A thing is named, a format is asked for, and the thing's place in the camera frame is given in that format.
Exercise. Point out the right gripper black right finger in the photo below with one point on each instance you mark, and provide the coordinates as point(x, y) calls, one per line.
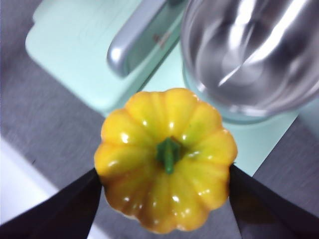
point(271, 211)

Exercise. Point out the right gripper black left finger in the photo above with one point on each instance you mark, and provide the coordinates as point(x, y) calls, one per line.
point(57, 214)

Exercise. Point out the yellow pumpkin with green stem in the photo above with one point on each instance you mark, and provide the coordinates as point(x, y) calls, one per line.
point(164, 161)

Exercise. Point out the mint green cooker base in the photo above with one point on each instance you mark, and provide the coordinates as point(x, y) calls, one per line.
point(261, 144)

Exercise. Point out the mint green hinged grill cover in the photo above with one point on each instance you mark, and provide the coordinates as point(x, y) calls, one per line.
point(74, 49)

